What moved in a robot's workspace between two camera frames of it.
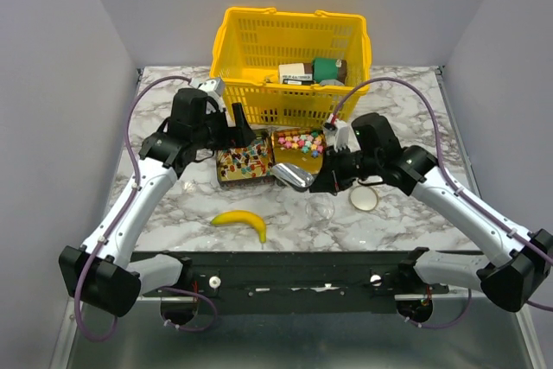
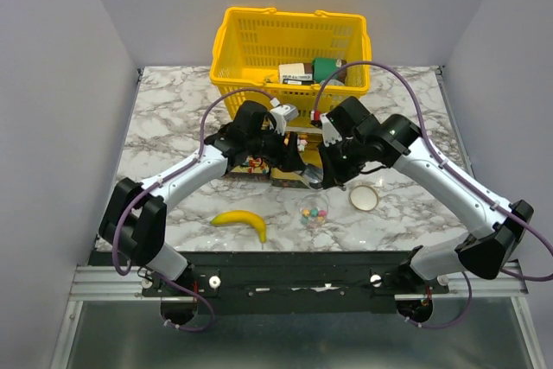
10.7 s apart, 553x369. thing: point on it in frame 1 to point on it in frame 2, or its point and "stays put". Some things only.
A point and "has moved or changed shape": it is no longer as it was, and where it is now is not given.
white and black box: x=294 y=73 stays put
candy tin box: x=251 y=163 stays put
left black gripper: x=242 y=136 to x=292 y=159
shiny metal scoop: x=294 y=174 has moved or changed shape
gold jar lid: x=364 y=198 stays put
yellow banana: x=240 y=217 stays put
